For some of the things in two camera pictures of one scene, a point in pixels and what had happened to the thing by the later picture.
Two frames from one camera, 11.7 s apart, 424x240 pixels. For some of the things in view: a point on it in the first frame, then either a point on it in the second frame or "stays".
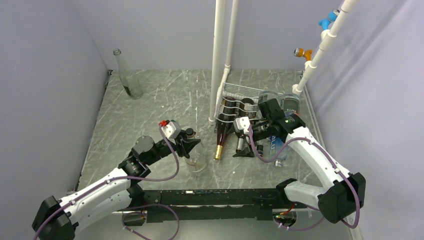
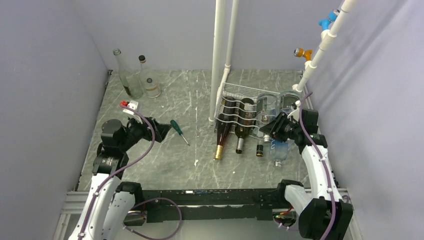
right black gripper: (248, 153) → (274, 128)
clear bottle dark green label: (290, 103) stays
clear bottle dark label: (130, 80) stays
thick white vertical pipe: (217, 57) stays
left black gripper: (185, 147) → (160, 130)
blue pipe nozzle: (332, 16) stays
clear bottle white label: (197, 161) → (150, 81)
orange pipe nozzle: (301, 53) stays
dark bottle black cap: (260, 149) stays
